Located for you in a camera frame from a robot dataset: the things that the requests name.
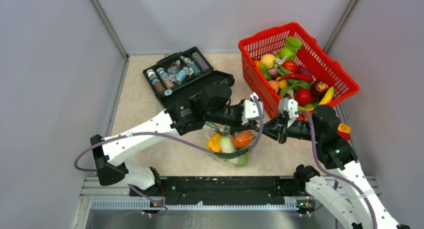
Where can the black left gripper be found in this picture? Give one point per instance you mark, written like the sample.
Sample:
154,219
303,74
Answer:
240,120

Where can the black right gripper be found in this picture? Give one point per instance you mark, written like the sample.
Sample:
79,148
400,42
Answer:
271,129

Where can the orange pumpkin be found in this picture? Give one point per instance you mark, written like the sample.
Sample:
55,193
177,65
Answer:
242,139

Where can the clear zip top bag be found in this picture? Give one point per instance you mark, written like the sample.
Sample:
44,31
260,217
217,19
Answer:
231,159

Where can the white radish with leaves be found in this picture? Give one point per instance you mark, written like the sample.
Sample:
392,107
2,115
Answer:
226,144

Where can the yellow bell pepper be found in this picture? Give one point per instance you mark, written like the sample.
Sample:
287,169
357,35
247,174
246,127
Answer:
213,143

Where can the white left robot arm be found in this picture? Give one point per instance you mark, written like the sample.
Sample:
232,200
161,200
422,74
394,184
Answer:
111,154

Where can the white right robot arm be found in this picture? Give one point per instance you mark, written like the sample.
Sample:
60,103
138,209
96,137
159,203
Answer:
338,181

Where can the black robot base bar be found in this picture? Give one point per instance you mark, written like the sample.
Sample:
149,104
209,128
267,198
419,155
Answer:
229,191

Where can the orange mango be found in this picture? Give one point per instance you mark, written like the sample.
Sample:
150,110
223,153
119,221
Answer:
263,69

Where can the red chili pepper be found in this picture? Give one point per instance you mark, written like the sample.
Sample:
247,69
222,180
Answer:
296,76

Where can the red apple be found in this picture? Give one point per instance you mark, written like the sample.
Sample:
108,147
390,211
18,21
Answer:
319,88

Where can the yellow banana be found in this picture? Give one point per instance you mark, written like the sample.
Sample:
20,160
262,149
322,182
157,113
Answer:
328,96

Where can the yellow lemon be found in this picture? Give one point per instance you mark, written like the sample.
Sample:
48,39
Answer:
268,60

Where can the red tomato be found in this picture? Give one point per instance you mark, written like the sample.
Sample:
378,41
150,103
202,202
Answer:
290,66

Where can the black poker chip case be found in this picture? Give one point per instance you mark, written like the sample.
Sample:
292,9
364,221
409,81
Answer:
186,73

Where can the red yellow emergency button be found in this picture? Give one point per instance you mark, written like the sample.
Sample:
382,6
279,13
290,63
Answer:
344,131

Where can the red plastic basket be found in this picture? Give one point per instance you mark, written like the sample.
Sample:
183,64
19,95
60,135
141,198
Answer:
311,60

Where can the light green pepper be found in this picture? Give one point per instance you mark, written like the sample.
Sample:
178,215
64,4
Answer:
289,51

